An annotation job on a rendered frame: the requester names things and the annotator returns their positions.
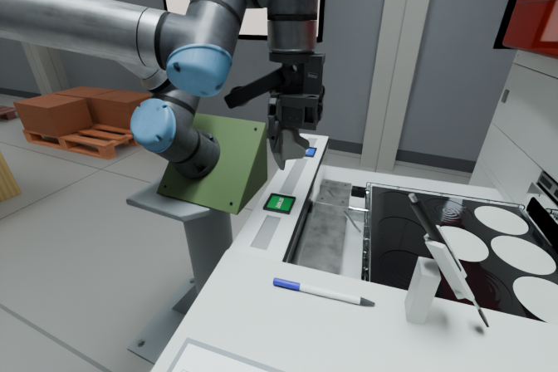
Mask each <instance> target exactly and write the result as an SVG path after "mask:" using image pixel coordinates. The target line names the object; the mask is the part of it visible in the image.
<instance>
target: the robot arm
mask: <svg viewBox="0 0 558 372"><path fill-rule="evenodd" d="M189 1H190V3H189V5H188V8H187V11H186V13H185V15H183V14H179V13H174V12H167V11H163V10H159V9H155V8H151V7H143V6H139V5H135V4H131V3H127V2H119V1H116V0H0V37H3V38H7V39H12V40H16V41H20V42H27V43H31V44H36V45H40V46H45V47H52V48H56V49H61V50H65V51H73V52H76V53H80V54H85V55H89V56H97V57H101V58H105V59H110V60H114V61H117V62H118V63H120V64H121V65H122V66H123V67H125V68H126V69H128V70H129V71H131V72H133V73H134V74H136V75H137V76H138V77H139V78H140V81H141V85H142V86H143V87H144V88H145V89H146V90H147V91H149V92H151V93H152V95H151V97H150V99H148V100H145V101H143V102H142V103H140V107H137V108H136V109H135V111H134V113H133V115H132V117H131V120H130V131H131V134H132V135H133V137H134V139H135V141H136V142H137V143H138V144H140V145H142V146H143V147H144V148H145V149H147V150H148V151H150V152H152V153H155V154H157V155H159V156H160V157H162V158H164V159H167V160H168V161H170V162H171V164H172V165H173V166H174V168H175V169H176V170H177V172H179V173H180V174H182V175H183V176H184V177H187V178H189V179H198V178H202V177H203V176H205V175H207V174H208V173H210V172H211V171H212V170H213V169H214V167H215V166H216V164H217V163H218V160H219V157H220V145H219V143H218V141H217V139H216V138H215V137H214V136H213V135H211V134H210V133H208V132H207V131H205V130H199V129H195V128H194V127H193V126H192V123H193V119H194V116H195V114H196V110H197V108H198V103H199V100H200V97H209V96H213V95H216V94H218V93H219V92H220V91H221V90H222V88H223V86H224V83H225V82H226V79H227V77H228V73H229V71H230V69H231V67H232V63H233V53H234V51H235V47H236V44H237V39H238V36H239V32H240V30H241V27H242V22H243V18H244V16H245V12H246V9H258V8H265V7H266V8H267V20H269V21H267V47H268V48H269V49H270V50H271V51H269V61H273V62H278V63H281V67H279V68H277V69H276V70H274V71H271V72H269V73H267V74H266V75H264V76H261V77H259V78H257V79H256V80H254V81H252V82H250V83H248V84H246V85H245V86H234V87H233V88H232V89H231V91H230V93H229V94H228V95H226V96H224V100H225V102H226V104H227V105H228V108H229V109H233V108H235V107H237V106H245V105H246V104H247V103H248V102H249V101H250V100H252V99H254V98H256V97H258V96H260V95H262V94H264V93H267V92H268V91H269V93H270V95H271V96H270V97H269V100H268V108H267V117H268V120H269V125H268V135H269V142H270V146H271V151H272V155H273V158H274V160H275V161H276V163H277V165H278V167H279V169H280V170H284V168H285V166H286V161H287V160H291V159H302V158H304V157H305V156H306V150H308V149H309V147H310V142H309V140H308V139H305V138H303V137H302V136H300V135H299V129H303V130H316V126H317V124H318V122H319V121H321V118H322V114H323V103H324V94H325V87H324V86H323V85H322V75H323V64H324V63H325V58H326V54H325V53H315V52H314V51H312V50H314V49H315V48H316V34H317V21H314V20H317V18H318V16H317V15H318V2H319V0H189ZM312 20H313V21H312ZM293 65H294V66H296V70H295V69H294V68H293ZM321 87H322V88H321ZM323 87H324V88H323Z"/></svg>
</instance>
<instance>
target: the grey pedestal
mask: <svg viewBox="0 0 558 372"><path fill-rule="evenodd" d="M162 178H163V176H161V177H160V178H158V179H156V180H155V181H154V182H153V183H151V184H149V185H147V186H146V187H144V188H142V189H141V190H140V191H138V192H137V193H135V194H133V195H132V196H130V197H128V198H127V199H126V202H127V204H128V205H131V206H134V207H137V208H141V209H143V210H147V211H150V212H152V213H157V214H159V215H163V216H165V217H168V218H172V219H175V220H178V221H181V222H183V223H184V231H185V235H186V239H187V244H188V251H189V256H190V260H191V264H192V268H193V274H192V273H191V274H190V275H189V277H188V278H187V279H186V280H185V281H184V283H183V284H182V285H181V286H180V287H179V289H178V290H177V291H176V292H175V293H174V294H173V295H172V296H171V297H170V298H169V300H168V301H167V302H166V303H165V304H164V305H163V307H162V308H161V309H160V310H159V311H158V313H157V314H156V315H155V316H154V317H153V319H152V320H151V321H150V322H149V323H148V325H147V326H146V327H145V328H144V329H143V330H142V331H141V332H140V333H139V334H138V335H137V337H136V338H135V339H134V340H133V341H132V343H131V344H130V345H129V346H128V347H127V350H129V351H130V352H132V353H134V354H136V355H138V356H139V357H141V358H143V359H145V360H147V361H149V362H150V363H151V364H153V365H155V364H156V362H157V360H158V359H159V357H160V356H161V354H162V353H163V351H164V349H165V348H166V346H167V344H168V343H169V342H170V340H171V338H172V337H173V335H174V333H175V331H176V330H177V329H178V328H179V325H180V324H181V322H182V321H183V319H184V317H185V316H186V315H187V313H188V311H189V309H190V308H191V306H192V304H193V303H194V302H195V300H196V298H197V297H198V295H199V293H200V291H201V290H202V289H203V287H204V285H205V284H206V282H207V281H208V279H209V278H210V276H211V275H212V273H213V271H214V269H215V268H216V266H217V265H218V263H219V262H220V260H221V258H222V257H223V255H224V253H225V252H226V251H227V250H228V249H229V248H230V247H231V245H232V244H233V232H232V224H231V215H230V213H226V212H224V211H220V210H217V209H214V208H208V207H205V206H202V205H199V204H196V203H190V202H187V201H183V200H181V199H177V198H172V197H169V196H165V195H163V194H159V193H156V192H157V190H158V187H159V184H160V182H161V179H162Z"/></svg>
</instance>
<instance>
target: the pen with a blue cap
mask: <svg viewBox="0 0 558 372"><path fill-rule="evenodd" d="M272 284H273V285H276V286H283V287H286V288H290V289H294V290H298V291H299V290H300V291H304V292H308V293H311V294H316V295H319V296H326V297H329V298H333V299H337V300H341V301H348V302H351V303H355V304H359V305H372V306H375V302H373V301H370V300H367V299H365V298H363V297H361V296H355V295H351V294H347V293H343V292H339V291H332V290H328V289H325V288H321V287H317V286H310V285H307V284H302V283H299V282H294V281H288V280H284V279H280V278H276V277H275V278H274V279H273V283H272Z"/></svg>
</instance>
